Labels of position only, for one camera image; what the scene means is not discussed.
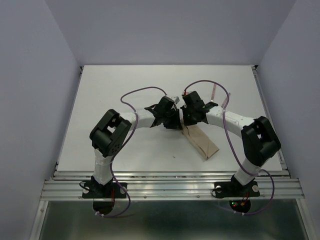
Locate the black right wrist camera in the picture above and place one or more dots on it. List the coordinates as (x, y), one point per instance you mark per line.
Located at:
(192, 99)

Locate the beige cloth napkin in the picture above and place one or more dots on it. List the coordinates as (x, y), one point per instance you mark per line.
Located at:
(200, 141)

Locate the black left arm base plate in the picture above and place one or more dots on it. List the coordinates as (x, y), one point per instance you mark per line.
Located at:
(110, 191)

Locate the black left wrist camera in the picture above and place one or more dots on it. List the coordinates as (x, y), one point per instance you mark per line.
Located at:
(165, 104)

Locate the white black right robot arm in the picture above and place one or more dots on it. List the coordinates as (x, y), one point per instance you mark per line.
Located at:
(259, 139)

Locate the pink handled fork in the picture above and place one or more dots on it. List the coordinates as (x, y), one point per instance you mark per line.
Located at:
(213, 93)

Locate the pink handled knife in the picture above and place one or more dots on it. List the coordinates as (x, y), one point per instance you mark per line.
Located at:
(226, 100)

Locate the aluminium front mounting rail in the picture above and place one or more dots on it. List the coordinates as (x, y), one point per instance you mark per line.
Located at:
(157, 186)

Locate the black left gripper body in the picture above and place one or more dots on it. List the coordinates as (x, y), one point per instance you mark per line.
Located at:
(172, 112)

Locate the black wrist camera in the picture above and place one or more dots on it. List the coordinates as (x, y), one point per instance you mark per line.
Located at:
(165, 104)
(192, 99)

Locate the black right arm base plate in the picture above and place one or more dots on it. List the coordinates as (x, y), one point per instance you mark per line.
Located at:
(228, 189)

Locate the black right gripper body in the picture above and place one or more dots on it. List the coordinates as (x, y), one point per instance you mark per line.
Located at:
(193, 111)

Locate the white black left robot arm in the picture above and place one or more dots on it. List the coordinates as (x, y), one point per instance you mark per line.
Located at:
(109, 136)

